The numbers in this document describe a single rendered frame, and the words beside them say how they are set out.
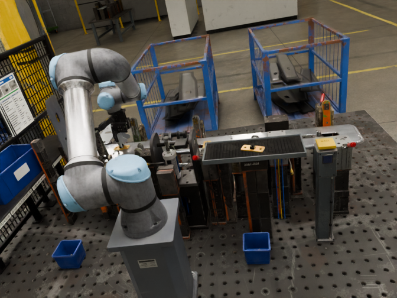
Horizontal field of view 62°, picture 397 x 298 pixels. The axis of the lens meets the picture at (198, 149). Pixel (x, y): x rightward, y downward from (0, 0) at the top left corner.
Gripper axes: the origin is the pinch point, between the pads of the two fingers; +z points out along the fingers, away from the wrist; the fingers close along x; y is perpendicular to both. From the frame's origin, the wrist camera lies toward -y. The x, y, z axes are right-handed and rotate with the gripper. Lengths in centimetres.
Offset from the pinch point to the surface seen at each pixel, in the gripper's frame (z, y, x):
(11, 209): 0, -33, -49
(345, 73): 37, 159, 178
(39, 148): -13.5, -29.2, -22.2
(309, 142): 1, 94, -11
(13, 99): -28, -55, 7
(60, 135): -11.9, -27.0, -6.8
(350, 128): 0, 114, -1
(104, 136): 2.6, -16.0, 16.0
